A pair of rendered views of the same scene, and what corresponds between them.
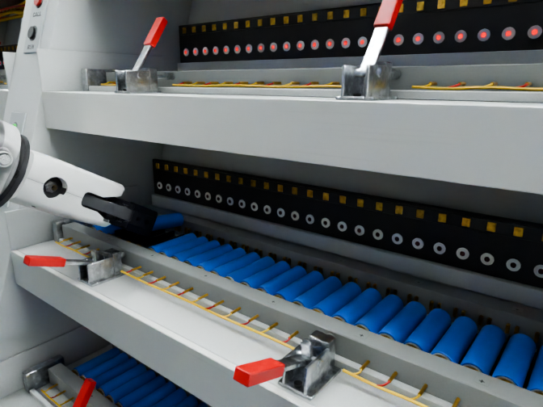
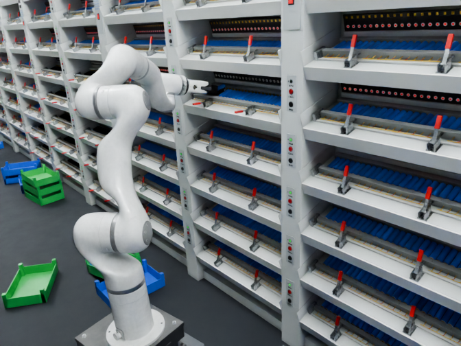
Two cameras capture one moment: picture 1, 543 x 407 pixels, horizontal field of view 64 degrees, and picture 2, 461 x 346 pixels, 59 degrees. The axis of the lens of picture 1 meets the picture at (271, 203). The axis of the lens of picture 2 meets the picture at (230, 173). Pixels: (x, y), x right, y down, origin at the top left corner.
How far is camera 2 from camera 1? 1.29 m
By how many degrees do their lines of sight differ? 24
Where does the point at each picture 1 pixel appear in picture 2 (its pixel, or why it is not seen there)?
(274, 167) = not seen: hidden behind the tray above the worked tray
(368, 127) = (248, 67)
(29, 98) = (175, 61)
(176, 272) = (225, 100)
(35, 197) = (191, 90)
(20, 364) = (192, 134)
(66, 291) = (201, 110)
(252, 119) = (230, 66)
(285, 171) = not seen: hidden behind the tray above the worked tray
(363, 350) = (259, 106)
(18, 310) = (188, 119)
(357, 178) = not seen: hidden behind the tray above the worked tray
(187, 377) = (231, 119)
